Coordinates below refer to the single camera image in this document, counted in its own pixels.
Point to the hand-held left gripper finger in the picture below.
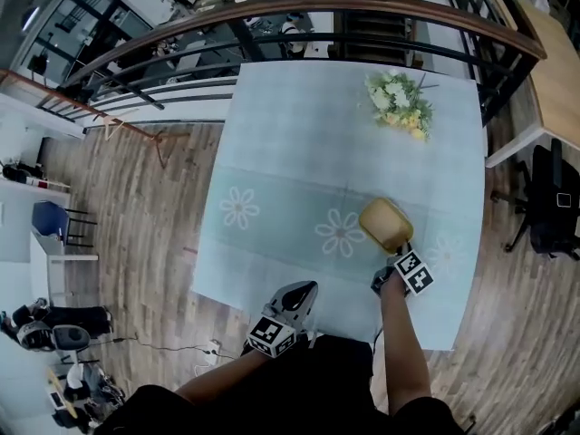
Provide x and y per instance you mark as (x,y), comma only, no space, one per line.
(293,299)
(306,301)

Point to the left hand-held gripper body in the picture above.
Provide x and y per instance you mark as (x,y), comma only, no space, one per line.
(272,333)

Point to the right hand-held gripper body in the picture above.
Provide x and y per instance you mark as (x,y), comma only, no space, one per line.
(414,272)

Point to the tan bowl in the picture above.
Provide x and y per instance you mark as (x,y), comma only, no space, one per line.
(385,222)

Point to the person's left forearm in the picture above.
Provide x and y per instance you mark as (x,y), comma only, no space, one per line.
(222,374)

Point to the person's right forearm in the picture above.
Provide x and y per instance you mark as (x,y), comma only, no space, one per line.
(403,356)

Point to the white power strip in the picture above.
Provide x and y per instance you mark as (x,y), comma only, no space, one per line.
(214,347)

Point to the person's black shirt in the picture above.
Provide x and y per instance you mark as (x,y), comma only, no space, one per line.
(326,388)

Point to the white yellow flower bouquet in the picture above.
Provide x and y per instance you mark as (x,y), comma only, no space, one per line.
(394,98)

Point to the black office chair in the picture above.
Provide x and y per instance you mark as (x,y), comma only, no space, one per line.
(548,188)

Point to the black duffel bag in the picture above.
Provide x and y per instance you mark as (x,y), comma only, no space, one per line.
(77,317)

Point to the grey round device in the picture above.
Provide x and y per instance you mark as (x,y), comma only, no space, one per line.
(70,338)

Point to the wooden coat rack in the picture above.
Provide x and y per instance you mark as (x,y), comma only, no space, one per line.
(156,136)

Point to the light wooden desk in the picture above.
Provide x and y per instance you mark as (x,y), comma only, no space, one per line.
(553,84)

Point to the dark staircase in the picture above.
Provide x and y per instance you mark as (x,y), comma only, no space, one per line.
(371,16)

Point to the white desk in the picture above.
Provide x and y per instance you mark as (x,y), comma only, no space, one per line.
(43,265)

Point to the black white helmet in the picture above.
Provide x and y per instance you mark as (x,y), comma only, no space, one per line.
(31,335)

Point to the blue chair black legs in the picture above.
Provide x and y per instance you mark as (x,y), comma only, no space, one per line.
(47,218)

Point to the wooden clothes hanger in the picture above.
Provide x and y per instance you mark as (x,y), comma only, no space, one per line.
(113,122)

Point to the black railing wooden handrail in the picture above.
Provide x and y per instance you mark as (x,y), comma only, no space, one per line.
(317,0)

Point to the red white box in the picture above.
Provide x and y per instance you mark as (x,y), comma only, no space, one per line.
(37,182)

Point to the black framed glass partition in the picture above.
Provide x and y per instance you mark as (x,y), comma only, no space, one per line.
(90,21)

